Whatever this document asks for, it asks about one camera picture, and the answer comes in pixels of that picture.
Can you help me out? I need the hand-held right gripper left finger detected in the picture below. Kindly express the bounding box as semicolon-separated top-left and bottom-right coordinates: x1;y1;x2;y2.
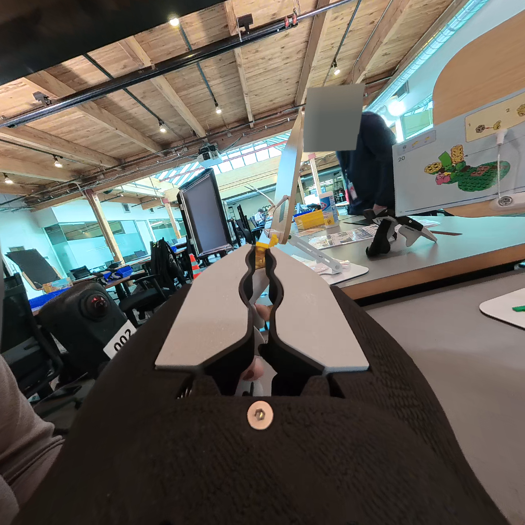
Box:
155;245;253;395

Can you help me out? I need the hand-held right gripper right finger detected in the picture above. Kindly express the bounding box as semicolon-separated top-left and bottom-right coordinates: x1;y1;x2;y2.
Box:
258;247;371;396

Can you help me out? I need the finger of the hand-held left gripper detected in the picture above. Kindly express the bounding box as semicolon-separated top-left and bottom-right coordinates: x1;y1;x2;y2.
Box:
250;269;270;307

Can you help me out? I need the small yellow lego piece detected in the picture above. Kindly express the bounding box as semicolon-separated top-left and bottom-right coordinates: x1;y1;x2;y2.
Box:
254;233;283;270

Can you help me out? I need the person's left forearm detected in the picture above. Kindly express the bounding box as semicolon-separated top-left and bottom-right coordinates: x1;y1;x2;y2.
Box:
0;355;65;525

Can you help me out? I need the white desk stand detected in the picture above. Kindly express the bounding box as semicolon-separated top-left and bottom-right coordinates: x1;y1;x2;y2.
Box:
267;195;370;286
479;127;525;329

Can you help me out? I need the grey desk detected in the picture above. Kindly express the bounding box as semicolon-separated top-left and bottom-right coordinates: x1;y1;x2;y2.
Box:
340;215;525;302
363;269;525;525

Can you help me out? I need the person's left hand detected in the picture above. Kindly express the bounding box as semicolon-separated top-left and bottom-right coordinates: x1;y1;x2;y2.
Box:
241;355;267;384

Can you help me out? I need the black office chair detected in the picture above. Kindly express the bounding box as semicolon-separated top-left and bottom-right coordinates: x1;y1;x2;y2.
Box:
118;237;193;325
0;273;64;396

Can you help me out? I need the yellow storage bin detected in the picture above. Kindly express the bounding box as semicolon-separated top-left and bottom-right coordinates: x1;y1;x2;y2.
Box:
294;209;325;230

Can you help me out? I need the colourful printed booklet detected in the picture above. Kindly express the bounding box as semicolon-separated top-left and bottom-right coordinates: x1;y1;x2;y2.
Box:
304;225;379;251

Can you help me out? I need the large black display screen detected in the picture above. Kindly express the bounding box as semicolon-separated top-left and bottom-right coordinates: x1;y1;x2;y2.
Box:
177;167;234;258

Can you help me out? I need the white wipes canister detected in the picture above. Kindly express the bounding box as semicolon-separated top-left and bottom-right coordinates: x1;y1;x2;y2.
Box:
319;192;340;229

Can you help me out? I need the wooden display board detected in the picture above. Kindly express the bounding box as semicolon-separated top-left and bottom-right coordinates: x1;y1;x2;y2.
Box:
273;110;306;247
433;11;525;218

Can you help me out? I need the idle hand-held gripper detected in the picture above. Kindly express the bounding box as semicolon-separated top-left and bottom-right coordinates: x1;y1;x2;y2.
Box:
363;206;438;258

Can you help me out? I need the brick instruction sheet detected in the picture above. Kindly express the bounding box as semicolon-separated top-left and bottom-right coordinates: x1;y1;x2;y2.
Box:
392;89;525;217

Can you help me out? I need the black ceiling pipe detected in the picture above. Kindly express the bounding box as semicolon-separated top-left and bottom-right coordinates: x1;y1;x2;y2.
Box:
0;14;300;128

